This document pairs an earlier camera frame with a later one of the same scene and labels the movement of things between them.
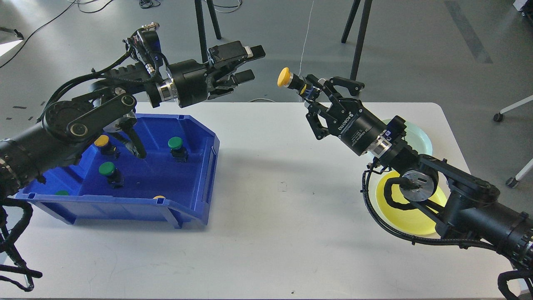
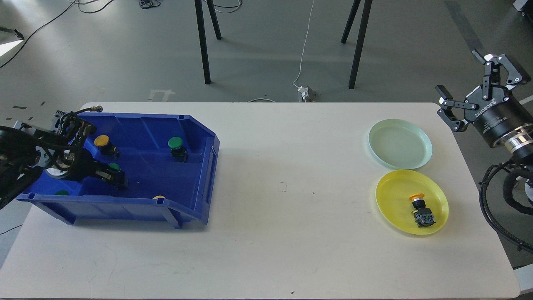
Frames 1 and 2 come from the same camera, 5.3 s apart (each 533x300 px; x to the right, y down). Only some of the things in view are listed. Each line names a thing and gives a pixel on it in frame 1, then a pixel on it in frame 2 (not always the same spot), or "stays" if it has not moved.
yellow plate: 412,220 stays
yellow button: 286,78 to 423,216
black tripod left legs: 203,44 stays
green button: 179,153 stays
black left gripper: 190,78 to 75,164
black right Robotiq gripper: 358,130 to 496,111
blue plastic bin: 174,179 stays
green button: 115,178 stays
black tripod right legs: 361,33 stays
